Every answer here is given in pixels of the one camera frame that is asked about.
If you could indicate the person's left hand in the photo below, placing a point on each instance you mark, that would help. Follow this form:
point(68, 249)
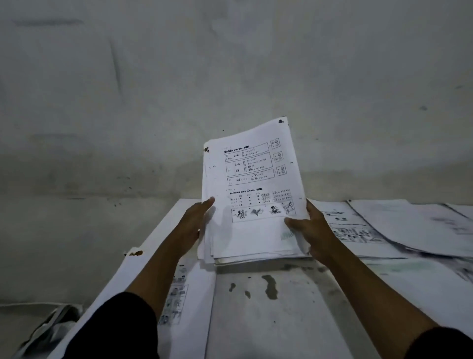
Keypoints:
point(188, 231)

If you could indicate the person's right hand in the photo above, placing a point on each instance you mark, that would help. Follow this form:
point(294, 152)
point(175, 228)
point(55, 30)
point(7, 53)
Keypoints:
point(319, 236)

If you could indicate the person's right thumb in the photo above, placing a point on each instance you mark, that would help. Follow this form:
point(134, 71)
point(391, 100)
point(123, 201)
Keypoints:
point(295, 222)

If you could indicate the person's left thumb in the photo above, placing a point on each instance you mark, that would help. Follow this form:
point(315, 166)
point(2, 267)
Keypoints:
point(205, 209)

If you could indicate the stack of printed worksheet papers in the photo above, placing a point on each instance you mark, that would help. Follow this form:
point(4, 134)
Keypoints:
point(255, 177)

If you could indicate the person's left forearm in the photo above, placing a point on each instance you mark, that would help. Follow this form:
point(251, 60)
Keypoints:
point(159, 281)

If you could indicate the person's right forearm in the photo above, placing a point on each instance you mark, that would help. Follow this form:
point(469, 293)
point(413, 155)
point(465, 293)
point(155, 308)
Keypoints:
point(373, 303)

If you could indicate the printed sheet with table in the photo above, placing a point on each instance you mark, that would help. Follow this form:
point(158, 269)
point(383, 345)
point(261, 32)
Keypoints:
point(351, 231)

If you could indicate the stained paper sheet with drawings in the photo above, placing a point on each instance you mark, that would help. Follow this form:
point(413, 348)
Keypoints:
point(192, 303)

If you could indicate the blank-faced white paper sheet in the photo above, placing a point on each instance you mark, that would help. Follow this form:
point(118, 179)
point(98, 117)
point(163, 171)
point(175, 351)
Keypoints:
point(414, 225)

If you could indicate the black left sleeve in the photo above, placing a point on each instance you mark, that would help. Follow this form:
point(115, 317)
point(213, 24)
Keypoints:
point(114, 329)

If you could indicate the black sleeve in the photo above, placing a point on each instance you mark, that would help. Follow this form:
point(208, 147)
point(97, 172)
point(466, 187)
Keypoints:
point(114, 329)
point(443, 346)

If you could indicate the faint printed white paper sheet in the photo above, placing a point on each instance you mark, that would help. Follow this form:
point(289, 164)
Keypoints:
point(432, 292)

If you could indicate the small white paper sheet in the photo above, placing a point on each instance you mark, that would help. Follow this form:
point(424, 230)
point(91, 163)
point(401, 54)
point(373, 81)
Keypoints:
point(463, 210)

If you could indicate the black right sleeve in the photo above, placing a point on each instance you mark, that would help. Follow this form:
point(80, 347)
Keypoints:
point(443, 346)

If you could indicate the crumpled grey plastic bag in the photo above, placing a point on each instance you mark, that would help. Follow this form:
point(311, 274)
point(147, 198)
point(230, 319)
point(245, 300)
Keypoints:
point(48, 329)

